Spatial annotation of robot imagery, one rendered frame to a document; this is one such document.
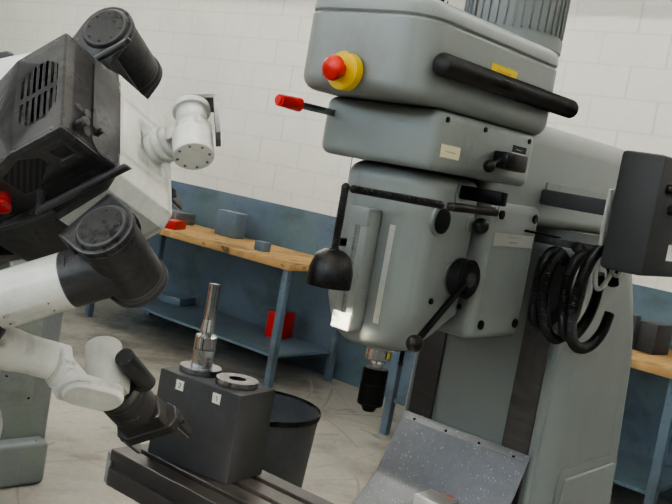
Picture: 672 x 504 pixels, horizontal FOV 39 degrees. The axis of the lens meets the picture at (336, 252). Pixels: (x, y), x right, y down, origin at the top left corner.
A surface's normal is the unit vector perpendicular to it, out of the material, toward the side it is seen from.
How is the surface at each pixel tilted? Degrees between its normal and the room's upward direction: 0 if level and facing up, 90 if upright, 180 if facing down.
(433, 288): 90
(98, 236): 51
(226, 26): 90
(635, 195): 90
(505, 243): 90
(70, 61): 59
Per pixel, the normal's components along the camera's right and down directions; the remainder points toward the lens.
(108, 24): -0.21, -0.44
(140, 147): 0.86, -0.36
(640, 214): -0.62, -0.04
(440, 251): 0.76, 0.19
